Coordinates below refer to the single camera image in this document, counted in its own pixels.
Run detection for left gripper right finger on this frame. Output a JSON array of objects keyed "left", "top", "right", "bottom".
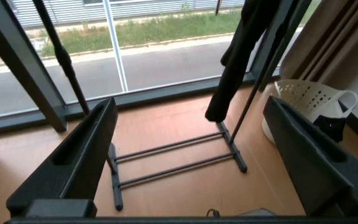
[{"left": 262, "top": 95, "right": 358, "bottom": 216}]

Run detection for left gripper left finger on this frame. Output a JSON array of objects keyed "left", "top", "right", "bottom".
[{"left": 6, "top": 97, "right": 119, "bottom": 218}]

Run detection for black shorts with white cord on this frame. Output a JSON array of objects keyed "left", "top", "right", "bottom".
[{"left": 204, "top": 0, "right": 282, "bottom": 123}]

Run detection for white laundry basket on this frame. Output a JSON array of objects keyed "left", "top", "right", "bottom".
[{"left": 261, "top": 79, "right": 358, "bottom": 145}]

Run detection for black clothes rack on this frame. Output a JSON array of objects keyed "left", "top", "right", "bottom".
[{"left": 31, "top": 0, "right": 291, "bottom": 212}]

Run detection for brown curtain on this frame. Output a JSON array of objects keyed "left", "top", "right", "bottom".
[{"left": 280, "top": 0, "right": 358, "bottom": 84}]

